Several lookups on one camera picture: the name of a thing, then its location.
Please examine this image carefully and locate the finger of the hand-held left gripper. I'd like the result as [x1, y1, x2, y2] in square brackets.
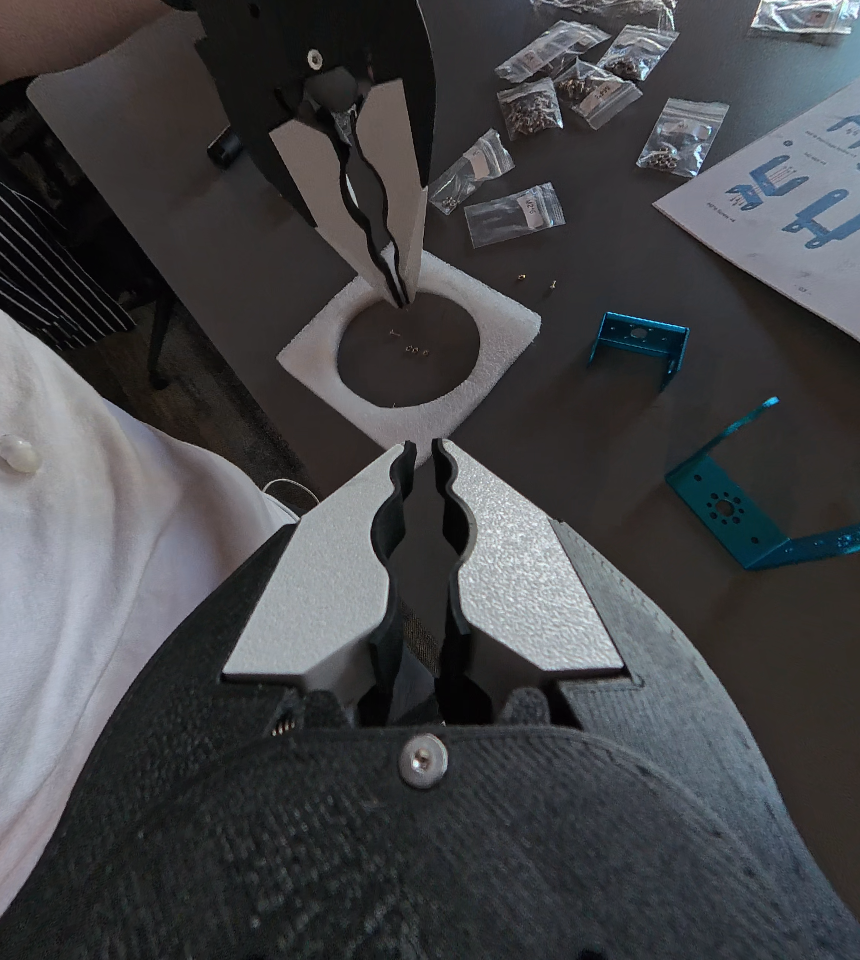
[355, 77, 432, 309]
[267, 114, 404, 309]

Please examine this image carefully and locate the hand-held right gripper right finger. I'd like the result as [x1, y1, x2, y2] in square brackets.
[431, 437, 626, 727]

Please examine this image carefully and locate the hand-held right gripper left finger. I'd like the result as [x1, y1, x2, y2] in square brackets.
[221, 441, 419, 725]

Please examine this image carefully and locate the long blue U bracket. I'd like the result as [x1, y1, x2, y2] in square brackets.
[664, 396, 860, 573]

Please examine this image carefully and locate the small blue servo bracket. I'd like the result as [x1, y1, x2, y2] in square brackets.
[587, 311, 691, 393]

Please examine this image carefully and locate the dark grey desk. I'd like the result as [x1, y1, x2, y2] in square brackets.
[25, 0, 860, 960]

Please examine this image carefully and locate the group of clear hardware bags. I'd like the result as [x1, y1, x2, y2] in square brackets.
[426, 0, 860, 250]

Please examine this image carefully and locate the white shirt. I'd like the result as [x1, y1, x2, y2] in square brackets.
[0, 276, 303, 960]

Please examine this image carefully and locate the striped dark cloth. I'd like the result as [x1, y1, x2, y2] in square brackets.
[0, 146, 137, 352]

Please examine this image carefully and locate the open instruction manual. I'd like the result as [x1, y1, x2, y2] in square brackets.
[652, 48, 860, 385]

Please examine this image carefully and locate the white square foam frame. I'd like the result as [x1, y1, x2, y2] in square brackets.
[276, 249, 543, 449]

